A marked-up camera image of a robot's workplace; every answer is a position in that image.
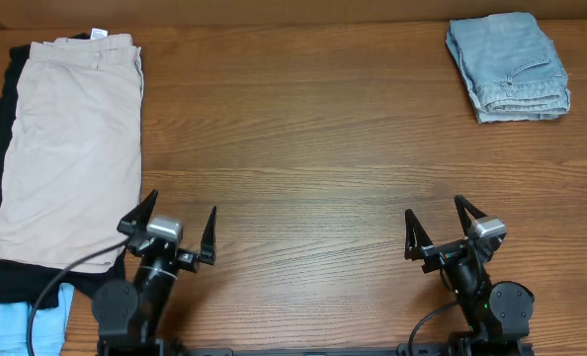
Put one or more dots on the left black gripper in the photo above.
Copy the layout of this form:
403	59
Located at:
190	260

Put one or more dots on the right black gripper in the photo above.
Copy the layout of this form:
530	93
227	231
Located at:
417	244

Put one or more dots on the light blue denim shorts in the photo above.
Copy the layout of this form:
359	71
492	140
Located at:
510	68

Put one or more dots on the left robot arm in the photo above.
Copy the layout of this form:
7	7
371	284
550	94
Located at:
128	313

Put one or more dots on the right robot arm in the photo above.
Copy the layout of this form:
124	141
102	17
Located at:
497	314

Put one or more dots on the beige folded shorts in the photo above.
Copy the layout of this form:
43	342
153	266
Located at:
73	165

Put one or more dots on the black garment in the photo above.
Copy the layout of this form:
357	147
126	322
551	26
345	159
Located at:
26	283

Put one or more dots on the light blue cloth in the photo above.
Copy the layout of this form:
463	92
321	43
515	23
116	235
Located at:
49	327

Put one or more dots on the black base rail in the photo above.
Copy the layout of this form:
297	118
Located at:
313	352

